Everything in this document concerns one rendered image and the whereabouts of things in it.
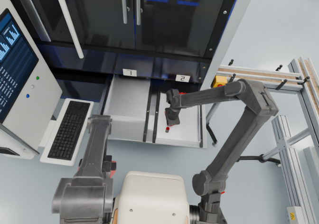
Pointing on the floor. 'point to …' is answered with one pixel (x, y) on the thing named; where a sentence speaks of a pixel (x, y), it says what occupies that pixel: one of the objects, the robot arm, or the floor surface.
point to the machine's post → (229, 32)
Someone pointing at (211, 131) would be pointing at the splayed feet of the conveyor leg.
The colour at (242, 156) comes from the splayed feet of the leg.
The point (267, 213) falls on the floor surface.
